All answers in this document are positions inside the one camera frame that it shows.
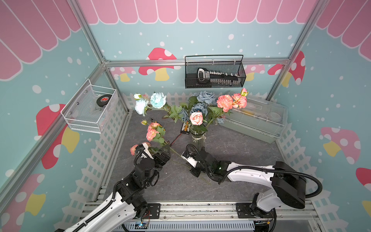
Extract socket wrench set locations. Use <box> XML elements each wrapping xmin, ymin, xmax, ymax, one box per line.
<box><xmin>196</xmin><ymin>68</ymin><xmax>240</xmax><ymax>86</ymax></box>

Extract clear glass vase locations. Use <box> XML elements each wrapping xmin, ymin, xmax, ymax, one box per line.
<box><xmin>191</xmin><ymin>131</ymin><xmax>206</xmax><ymax>151</ymax></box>

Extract black wire wall basket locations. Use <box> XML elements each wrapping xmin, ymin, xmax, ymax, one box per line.
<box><xmin>184</xmin><ymin>55</ymin><xmax>246</xmax><ymax>89</ymax></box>

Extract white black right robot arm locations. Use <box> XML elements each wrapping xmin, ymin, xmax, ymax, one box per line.
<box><xmin>182</xmin><ymin>144</ymin><xmax>323</xmax><ymax>218</ymax></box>

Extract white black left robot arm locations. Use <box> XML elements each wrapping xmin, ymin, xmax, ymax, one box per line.
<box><xmin>65</xmin><ymin>143</ymin><xmax>171</xmax><ymax>232</ymax></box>

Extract black yellow charging board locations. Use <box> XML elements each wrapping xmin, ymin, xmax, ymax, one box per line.
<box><xmin>181</xmin><ymin>122</ymin><xmax>190</xmax><ymax>134</ymax></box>

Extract black tape roll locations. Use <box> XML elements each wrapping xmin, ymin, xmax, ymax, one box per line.
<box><xmin>96</xmin><ymin>94</ymin><xmax>112</xmax><ymax>107</ymax></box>

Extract pink bud flower stem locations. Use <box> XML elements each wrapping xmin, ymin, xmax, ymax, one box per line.
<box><xmin>130</xmin><ymin>142</ymin><xmax>151</xmax><ymax>156</ymax></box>

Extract large pink peony stem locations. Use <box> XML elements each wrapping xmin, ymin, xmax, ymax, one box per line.
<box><xmin>208</xmin><ymin>88</ymin><xmax>249</xmax><ymax>121</ymax></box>

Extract pink peony pair stem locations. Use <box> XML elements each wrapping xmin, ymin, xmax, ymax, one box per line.
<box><xmin>140</xmin><ymin>119</ymin><xmax>212</xmax><ymax>185</ymax></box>

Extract pink rose stem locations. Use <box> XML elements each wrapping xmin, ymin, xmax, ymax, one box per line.
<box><xmin>189</xmin><ymin>112</ymin><xmax>207</xmax><ymax>135</ymax></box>

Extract white wire wall basket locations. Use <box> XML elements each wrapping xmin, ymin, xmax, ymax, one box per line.
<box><xmin>60</xmin><ymin>79</ymin><xmax>118</xmax><ymax>134</ymax></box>

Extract red black cable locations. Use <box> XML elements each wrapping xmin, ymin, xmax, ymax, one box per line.
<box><xmin>169</xmin><ymin>131</ymin><xmax>184</xmax><ymax>147</ymax></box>

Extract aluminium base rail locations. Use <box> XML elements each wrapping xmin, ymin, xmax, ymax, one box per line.
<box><xmin>83</xmin><ymin>201</ymin><xmax>314</xmax><ymax>232</ymax></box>

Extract translucent plastic storage box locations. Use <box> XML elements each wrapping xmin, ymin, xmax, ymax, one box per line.
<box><xmin>218</xmin><ymin>95</ymin><xmax>288</xmax><ymax>144</ymax></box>

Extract light blue peony stem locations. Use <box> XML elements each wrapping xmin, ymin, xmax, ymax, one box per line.
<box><xmin>133</xmin><ymin>92</ymin><xmax>171</xmax><ymax>116</ymax></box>

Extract dusty blue rose bunch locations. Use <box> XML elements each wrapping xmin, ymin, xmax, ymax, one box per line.
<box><xmin>179</xmin><ymin>91</ymin><xmax>216</xmax><ymax>122</ymax></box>

